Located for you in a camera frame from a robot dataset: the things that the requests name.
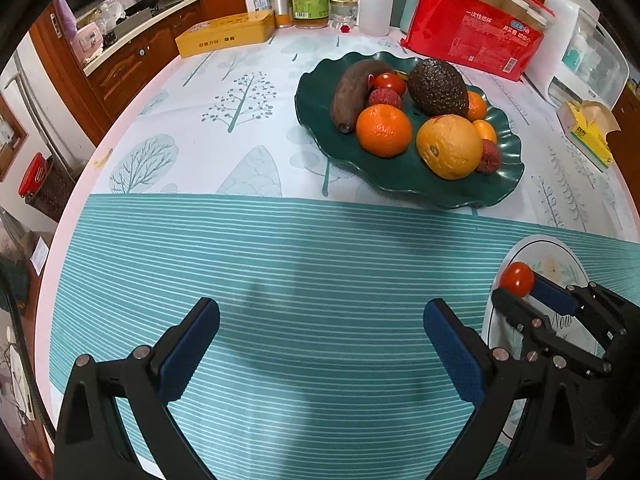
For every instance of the mandarin orange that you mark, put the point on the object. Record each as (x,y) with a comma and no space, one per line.
(476,106)
(384,130)

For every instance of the teal cup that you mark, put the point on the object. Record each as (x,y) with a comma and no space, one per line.
(411,7)

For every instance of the wooden kitchen cabinet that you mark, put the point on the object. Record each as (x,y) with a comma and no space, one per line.
(135,55)

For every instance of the yellow tissue pack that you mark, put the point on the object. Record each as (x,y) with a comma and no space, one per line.
(585,132)

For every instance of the red lychee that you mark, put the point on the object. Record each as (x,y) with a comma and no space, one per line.
(491,157)
(386,98)

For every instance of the metal can with orange base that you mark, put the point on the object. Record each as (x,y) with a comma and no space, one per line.
(281,5)

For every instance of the red lidded container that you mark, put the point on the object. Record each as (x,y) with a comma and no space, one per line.
(35,175)

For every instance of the yellow flat box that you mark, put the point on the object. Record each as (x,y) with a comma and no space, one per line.
(225,35)

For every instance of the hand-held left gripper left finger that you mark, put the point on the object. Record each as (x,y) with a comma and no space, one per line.
(187,350)

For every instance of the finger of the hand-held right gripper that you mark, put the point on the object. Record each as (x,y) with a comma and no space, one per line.
(520,312)
(555,290)

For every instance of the red cherry tomato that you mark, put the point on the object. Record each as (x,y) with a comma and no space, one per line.
(517,277)
(389,83)

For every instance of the dark avocado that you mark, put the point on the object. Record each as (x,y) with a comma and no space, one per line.
(437,87)

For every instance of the large yellowish orange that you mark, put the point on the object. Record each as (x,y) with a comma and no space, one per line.
(448,147)

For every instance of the white clear-door storage cabinet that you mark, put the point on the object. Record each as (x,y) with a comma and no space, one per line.
(565,60)

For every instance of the small kumquat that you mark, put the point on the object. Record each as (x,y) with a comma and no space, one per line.
(487,131)

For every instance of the glass jar with gold lid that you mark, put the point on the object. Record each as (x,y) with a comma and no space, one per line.
(344,12)

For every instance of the white printed round plate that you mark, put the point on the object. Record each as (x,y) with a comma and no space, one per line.
(550,260)

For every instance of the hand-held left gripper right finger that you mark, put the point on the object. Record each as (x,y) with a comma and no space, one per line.
(457,355)

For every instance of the red paper cup package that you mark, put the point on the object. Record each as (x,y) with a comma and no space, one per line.
(465,35)

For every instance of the dark green scalloped plate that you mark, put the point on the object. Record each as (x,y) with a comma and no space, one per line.
(320,95)

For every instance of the brown overripe banana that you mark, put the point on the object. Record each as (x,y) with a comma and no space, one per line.
(352,95)

